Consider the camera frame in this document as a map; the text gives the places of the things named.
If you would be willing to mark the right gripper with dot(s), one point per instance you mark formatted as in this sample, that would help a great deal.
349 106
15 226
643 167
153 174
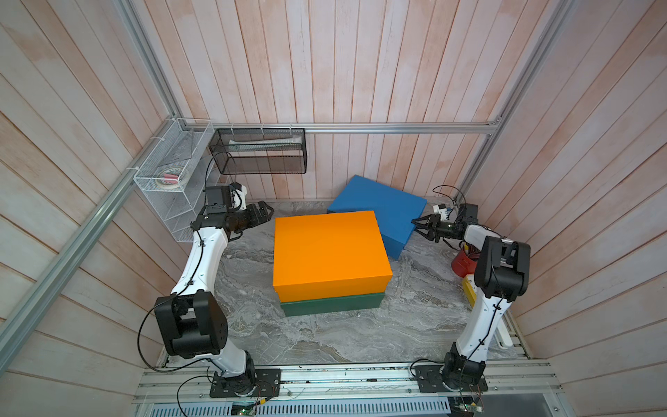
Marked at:
431 220

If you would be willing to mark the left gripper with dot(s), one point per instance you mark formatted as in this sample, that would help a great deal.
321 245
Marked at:
264 216

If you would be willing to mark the blue shoebox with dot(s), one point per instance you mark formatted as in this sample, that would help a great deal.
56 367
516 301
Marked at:
394 210

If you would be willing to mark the orange shoebox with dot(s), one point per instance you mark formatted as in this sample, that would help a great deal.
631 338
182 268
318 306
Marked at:
329 256

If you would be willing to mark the green shoebox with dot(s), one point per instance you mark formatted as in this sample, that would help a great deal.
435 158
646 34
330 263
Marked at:
333 305

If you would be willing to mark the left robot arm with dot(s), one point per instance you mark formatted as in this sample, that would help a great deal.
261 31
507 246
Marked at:
190 319

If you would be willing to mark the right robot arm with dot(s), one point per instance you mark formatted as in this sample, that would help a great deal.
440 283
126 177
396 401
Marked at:
501 275

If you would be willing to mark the red pencil cup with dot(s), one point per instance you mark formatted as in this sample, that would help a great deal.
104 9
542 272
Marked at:
465 261

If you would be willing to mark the tape roll in rack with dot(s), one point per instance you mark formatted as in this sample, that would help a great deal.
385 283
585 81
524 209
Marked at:
172 177

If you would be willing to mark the white stick object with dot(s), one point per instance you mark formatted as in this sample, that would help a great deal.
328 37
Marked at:
503 336

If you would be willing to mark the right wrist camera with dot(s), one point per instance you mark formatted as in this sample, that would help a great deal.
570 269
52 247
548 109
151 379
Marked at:
442 211

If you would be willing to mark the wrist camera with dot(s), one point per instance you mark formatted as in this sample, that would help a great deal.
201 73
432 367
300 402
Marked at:
442 211
238 193

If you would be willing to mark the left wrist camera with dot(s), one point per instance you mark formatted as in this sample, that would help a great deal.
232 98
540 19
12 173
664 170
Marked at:
238 193

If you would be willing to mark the black mesh wall basket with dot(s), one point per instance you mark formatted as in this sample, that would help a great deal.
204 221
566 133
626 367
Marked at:
259 151

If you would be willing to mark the white wire shelf rack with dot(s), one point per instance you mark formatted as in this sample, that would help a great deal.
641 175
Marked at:
183 142

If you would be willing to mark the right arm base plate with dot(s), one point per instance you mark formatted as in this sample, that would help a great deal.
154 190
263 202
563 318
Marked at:
434 378

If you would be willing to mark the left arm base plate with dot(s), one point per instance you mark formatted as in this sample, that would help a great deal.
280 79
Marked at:
263 383

